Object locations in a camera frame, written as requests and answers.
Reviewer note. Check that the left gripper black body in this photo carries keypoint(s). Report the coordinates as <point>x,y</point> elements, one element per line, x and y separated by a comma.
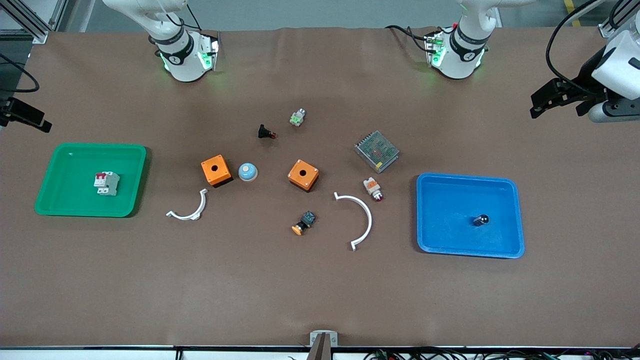
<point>586,82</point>

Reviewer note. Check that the white red circuit breaker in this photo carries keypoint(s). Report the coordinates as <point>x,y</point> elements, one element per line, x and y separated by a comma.
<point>107,183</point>

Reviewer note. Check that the black cylindrical capacitor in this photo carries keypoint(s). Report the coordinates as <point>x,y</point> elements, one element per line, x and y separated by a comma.
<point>481,220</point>

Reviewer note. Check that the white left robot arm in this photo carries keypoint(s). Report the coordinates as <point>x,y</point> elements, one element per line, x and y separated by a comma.
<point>462,57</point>

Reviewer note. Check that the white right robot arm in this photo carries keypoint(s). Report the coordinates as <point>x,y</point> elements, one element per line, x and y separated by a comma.
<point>182,60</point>

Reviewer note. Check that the green plastic tray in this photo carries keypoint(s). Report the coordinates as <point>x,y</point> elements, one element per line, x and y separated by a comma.
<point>70,190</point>

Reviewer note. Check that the blue plastic tray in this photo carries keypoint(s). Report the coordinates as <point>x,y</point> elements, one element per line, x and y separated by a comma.
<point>450,225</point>

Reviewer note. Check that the metal mesh power supply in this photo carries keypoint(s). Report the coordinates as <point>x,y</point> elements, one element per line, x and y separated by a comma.
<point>376,151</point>

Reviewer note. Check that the small white curved clamp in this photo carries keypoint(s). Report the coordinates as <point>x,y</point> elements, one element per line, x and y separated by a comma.
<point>203,201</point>

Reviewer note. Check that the red indicator orange white body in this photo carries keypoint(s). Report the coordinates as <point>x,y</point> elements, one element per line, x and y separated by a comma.
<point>372,187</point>

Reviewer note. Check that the orange box with hole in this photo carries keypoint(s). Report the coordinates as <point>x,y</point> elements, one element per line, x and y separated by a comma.
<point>221,175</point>
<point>307,181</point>

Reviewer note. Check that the large white curved clamp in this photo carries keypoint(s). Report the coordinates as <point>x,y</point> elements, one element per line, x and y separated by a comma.
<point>370,222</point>

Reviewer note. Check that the blue dome push button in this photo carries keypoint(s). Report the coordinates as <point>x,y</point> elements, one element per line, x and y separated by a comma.
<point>247,172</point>

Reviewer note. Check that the black indicator with red tip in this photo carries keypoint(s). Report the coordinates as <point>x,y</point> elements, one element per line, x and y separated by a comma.
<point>264,132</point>

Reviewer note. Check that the green white push button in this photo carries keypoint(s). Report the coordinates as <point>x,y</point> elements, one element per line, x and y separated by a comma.
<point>297,118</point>

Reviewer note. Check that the orange black push button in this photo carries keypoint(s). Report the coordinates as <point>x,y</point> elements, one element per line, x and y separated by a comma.
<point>306,221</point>

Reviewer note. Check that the aluminium frame profile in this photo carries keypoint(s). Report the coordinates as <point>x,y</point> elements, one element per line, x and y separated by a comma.
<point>35,22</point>
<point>612,25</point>

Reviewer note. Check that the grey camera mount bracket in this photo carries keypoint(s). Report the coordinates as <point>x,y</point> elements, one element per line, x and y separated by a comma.
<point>323,342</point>

